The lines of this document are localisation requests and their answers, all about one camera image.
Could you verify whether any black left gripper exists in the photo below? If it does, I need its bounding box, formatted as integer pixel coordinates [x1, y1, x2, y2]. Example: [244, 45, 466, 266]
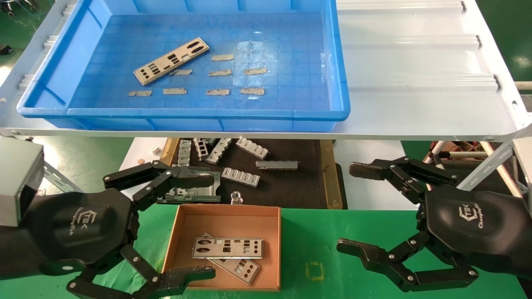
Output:
[0, 160, 217, 299]

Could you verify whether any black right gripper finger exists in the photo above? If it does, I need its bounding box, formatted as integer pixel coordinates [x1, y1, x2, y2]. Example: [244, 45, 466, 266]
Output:
[348, 156, 458, 205]

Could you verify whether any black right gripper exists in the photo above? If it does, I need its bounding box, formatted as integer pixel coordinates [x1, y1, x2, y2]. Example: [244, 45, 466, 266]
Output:
[336, 184, 532, 292]

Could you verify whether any silver I/O shield plate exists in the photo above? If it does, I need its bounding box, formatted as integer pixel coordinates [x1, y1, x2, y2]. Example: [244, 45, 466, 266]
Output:
[201, 232, 261, 286]
[192, 238, 264, 259]
[133, 37, 209, 86]

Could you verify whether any shallow brown cardboard box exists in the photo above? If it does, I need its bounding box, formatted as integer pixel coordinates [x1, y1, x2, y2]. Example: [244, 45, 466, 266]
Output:
[160, 203, 281, 291]

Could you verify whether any blue plastic tray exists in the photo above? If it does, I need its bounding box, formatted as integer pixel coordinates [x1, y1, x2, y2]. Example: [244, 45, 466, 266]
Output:
[17, 0, 350, 132]

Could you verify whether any tan wooden board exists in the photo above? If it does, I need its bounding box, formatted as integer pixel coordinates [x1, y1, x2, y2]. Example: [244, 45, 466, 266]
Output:
[159, 138, 344, 210]

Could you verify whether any green table cloth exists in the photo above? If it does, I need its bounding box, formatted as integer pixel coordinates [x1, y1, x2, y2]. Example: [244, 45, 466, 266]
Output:
[0, 203, 532, 299]

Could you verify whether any black rubber mat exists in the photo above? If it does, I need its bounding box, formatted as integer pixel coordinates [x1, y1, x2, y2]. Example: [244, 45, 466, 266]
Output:
[168, 139, 329, 208]

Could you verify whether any white metal shelf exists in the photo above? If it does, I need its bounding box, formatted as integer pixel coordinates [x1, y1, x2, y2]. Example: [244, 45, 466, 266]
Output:
[0, 0, 532, 142]

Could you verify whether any chair caster base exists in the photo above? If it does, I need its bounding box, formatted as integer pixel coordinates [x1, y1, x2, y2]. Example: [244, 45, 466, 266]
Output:
[0, 0, 42, 17]

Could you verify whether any large grey metal frame plate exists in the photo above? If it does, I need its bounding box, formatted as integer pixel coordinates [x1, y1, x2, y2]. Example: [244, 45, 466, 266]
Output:
[157, 165, 222, 204]

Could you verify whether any grey slotted metal bracket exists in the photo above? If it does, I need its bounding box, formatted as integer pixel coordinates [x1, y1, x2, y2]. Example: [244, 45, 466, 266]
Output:
[178, 140, 192, 167]
[222, 167, 261, 187]
[193, 138, 208, 160]
[236, 138, 269, 160]
[207, 138, 232, 164]

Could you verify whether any white pipe frame cart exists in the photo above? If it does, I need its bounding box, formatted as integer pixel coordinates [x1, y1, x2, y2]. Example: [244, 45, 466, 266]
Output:
[422, 140, 532, 200]

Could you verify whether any grey metal bar bracket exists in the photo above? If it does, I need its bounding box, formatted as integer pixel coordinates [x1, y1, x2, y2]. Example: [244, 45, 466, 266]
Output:
[256, 160, 299, 171]

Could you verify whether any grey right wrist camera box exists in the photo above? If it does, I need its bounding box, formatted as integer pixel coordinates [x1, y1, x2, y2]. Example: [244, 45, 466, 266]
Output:
[512, 137, 532, 202]

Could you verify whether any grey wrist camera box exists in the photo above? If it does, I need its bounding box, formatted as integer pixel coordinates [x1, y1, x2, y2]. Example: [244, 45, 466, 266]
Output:
[0, 137, 44, 228]
[512, 137, 532, 202]

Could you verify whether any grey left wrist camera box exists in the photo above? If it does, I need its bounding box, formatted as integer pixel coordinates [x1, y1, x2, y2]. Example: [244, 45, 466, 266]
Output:
[0, 137, 44, 228]

